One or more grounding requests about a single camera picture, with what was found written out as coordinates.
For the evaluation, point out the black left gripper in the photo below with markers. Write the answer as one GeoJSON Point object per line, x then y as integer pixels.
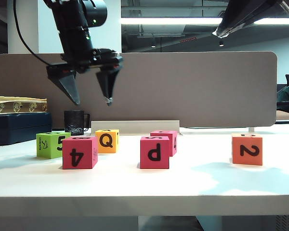
{"type": "Point", "coordinates": [77, 48]}

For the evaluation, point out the brown desk divider panel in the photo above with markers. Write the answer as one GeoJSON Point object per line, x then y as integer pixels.
{"type": "Point", "coordinates": [183, 89]}

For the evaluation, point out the red led sign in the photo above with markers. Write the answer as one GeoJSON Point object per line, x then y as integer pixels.
{"type": "Point", "coordinates": [187, 40]}

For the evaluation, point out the white divider foot bracket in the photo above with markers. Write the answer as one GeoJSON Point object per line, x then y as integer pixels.
{"type": "Point", "coordinates": [251, 129]}

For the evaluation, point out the grey vent grille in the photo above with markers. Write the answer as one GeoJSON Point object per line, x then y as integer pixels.
{"type": "Point", "coordinates": [285, 223]}

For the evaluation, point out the black mug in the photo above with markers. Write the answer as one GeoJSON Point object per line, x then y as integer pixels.
{"type": "Point", "coordinates": [73, 122]}

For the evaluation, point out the orange foam letter block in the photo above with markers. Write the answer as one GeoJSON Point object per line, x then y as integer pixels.
{"type": "Point", "coordinates": [246, 161]}

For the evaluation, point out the pink foam block letter B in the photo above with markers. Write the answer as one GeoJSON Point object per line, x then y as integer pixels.
{"type": "Point", "coordinates": [79, 163]}

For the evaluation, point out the pink foam block letter S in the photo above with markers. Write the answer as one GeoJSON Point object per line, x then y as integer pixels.
{"type": "Point", "coordinates": [144, 163]}

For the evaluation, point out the long ceiling light strip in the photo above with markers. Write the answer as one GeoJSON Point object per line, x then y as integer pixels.
{"type": "Point", "coordinates": [171, 21]}

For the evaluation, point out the green foam letter block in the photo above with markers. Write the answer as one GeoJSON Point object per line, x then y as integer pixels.
{"type": "Point", "coordinates": [48, 149]}

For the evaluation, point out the navy blue plastic case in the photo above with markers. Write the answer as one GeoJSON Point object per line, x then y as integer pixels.
{"type": "Point", "coordinates": [19, 130]}

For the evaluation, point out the black chair armrest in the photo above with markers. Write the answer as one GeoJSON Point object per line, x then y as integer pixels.
{"type": "Point", "coordinates": [283, 102]}

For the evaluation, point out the pink foam block letter C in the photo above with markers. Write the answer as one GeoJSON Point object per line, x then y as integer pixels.
{"type": "Point", "coordinates": [173, 144]}

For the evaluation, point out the colourful gold-edged tin box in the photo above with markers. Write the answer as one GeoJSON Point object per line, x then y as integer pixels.
{"type": "Point", "coordinates": [19, 107]}

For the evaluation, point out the yellow foam letter block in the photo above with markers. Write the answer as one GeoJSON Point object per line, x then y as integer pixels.
{"type": "Point", "coordinates": [112, 149]}

